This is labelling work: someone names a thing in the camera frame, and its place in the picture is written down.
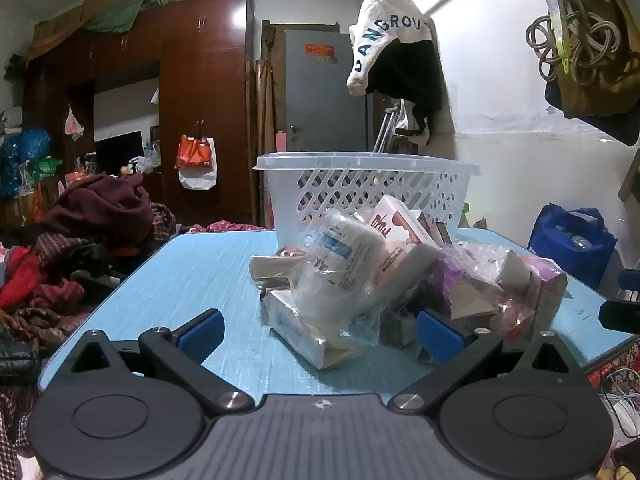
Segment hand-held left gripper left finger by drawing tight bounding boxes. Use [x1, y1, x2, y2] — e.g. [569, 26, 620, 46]
[70, 308, 255, 417]

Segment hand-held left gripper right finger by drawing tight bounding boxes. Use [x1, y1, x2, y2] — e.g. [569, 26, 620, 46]
[387, 310, 585, 413]

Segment white plastic basket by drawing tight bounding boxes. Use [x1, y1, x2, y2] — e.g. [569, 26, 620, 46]
[254, 150, 482, 247]

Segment blue shopping bag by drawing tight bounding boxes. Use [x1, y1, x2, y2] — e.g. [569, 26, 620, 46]
[527, 203, 619, 291]

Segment purple packet in clear bag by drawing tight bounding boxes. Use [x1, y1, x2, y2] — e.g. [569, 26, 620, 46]
[439, 241, 569, 332]

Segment beige cardboard box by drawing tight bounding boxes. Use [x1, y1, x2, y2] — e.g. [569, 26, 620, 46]
[250, 254, 302, 287]

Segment white cardboard box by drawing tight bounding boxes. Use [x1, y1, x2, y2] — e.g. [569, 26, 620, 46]
[262, 289, 362, 369]

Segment pink and white box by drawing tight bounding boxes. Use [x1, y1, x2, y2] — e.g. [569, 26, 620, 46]
[367, 195, 442, 287]

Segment white bottle in clear bag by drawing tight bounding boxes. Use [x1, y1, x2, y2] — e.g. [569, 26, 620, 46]
[294, 209, 387, 322]

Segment white plastic bag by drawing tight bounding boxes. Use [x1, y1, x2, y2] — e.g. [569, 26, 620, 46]
[179, 137, 218, 191]

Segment red plaid clothes pile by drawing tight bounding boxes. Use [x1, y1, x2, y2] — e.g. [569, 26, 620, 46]
[0, 240, 126, 361]

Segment maroon clothes pile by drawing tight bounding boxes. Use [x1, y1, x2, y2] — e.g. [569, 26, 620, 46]
[42, 175, 156, 247]

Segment orange plastic bag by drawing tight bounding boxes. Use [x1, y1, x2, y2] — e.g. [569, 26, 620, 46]
[175, 134, 214, 170]

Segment olive bag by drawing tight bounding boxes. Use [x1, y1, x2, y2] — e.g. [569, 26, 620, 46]
[545, 0, 640, 147]

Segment black monitor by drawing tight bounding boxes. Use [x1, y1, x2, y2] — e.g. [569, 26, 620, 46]
[95, 131, 144, 172]

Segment metal crutches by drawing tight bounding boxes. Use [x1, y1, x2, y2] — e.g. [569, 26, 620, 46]
[372, 100, 407, 154]

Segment green plastic bag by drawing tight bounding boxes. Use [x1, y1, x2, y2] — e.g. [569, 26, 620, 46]
[30, 157, 63, 182]

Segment wooden planks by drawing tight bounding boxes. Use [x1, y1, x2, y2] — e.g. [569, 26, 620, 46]
[245, 20, 286, 227]

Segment small pink white bag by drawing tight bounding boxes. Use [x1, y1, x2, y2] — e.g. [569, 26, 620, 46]
[64, 105, 85, 141]

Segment brown wooden wardrobe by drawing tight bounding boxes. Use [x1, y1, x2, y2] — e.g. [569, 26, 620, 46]
[25, 0, 256, 227]

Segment blue plastic sack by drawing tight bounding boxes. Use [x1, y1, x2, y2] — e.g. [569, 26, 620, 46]
[0, 129, 52, 197]

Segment grey door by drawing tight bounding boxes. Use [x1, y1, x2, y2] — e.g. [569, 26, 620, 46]
[284, 29, 369, 154]

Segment black garment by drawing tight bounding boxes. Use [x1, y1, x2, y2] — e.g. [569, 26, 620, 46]
[367, 40, 444, 147]

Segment white hoodie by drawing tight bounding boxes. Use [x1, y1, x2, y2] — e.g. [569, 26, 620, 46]
[346, 0, 434, 97]

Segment green tarp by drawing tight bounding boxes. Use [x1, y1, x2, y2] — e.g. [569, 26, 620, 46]
[85, 0, 151, 36]

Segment white cables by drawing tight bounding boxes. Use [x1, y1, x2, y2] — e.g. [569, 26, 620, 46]
[597, 365, 640, 441]

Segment coiled grey cable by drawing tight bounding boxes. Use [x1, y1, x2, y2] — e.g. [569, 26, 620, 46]
[525, 0, 624, 84]

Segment neon yellow strap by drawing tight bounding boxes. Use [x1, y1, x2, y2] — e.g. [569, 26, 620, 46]
[542, 0, 574, 74]

